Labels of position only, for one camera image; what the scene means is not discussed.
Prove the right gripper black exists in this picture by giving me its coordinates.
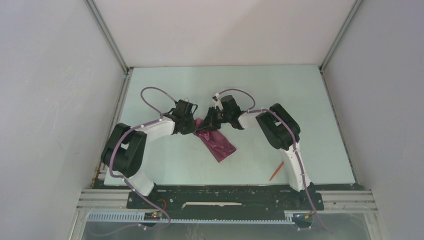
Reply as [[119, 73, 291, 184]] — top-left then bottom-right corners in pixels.
[[197, 106, 231, 131]]

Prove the magenta cloth napkin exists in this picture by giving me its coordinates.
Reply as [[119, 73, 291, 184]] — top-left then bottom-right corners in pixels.
[[193, 130, 237, 163]]

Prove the orange plastic knife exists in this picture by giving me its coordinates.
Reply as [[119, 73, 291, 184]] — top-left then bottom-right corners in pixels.
[[269, 161, 284, 182]]

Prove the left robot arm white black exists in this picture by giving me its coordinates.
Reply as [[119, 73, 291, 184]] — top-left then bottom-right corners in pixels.
[[100, 99, 198, 208]]

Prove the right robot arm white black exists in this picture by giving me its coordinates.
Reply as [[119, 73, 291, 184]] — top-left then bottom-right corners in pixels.
[[198, 95, 311, 209]]

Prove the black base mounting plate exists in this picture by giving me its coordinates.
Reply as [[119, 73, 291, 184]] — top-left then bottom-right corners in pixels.
[[126, 184, 325, 221]]

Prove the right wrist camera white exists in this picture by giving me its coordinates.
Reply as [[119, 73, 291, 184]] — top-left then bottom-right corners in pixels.
[[212, 93, 224, 111]]

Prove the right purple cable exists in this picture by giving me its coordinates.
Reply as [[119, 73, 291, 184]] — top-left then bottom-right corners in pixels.
[[216, 88, 334, 236]]

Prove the left corner aluminium post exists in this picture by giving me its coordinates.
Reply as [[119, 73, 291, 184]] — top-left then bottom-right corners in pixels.
[[83, 0, 130, 75]]

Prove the corner aluminium post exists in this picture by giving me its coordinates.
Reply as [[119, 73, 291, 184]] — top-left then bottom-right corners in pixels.
[[83, 0, 130, 75], [319, 0, 365, 74]]

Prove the aluminium frame rail front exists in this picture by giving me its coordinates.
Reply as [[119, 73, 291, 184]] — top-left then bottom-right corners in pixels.
[[76, 189, 377, 224]]

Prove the right corner aluminium post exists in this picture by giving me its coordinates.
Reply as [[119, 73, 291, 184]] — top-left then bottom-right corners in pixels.
[[319, 0, 365, 74]]

